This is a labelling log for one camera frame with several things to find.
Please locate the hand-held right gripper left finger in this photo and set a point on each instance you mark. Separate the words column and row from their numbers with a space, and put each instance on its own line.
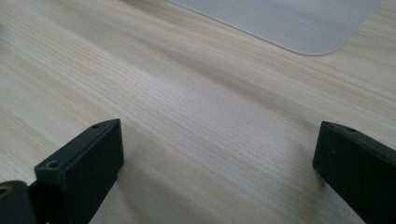
column 84, row 168

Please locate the translucent white mat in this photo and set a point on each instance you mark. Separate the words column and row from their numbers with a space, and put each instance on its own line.
column 280, row 21

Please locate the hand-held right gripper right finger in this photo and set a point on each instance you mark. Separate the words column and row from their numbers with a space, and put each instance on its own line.
column 358, row 168

